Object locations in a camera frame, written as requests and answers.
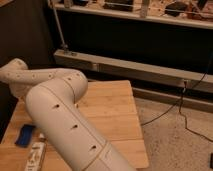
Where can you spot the metal pole stand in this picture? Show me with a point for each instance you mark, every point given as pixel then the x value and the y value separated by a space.
pixel 64 46

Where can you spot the white toothpaste tube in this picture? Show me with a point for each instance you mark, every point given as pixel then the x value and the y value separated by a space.
pixel 36 155

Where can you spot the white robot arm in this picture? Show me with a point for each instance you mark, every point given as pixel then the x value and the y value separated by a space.
pixel 50 96

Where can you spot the cluttered white shelf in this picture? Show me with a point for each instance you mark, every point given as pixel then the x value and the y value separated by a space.
pixel 187 13

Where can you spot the blue sponge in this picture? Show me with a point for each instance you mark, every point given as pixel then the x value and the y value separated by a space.
pixel 25 135

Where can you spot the grey baseboard rail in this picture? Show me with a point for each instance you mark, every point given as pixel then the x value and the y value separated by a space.
pixel 135 70

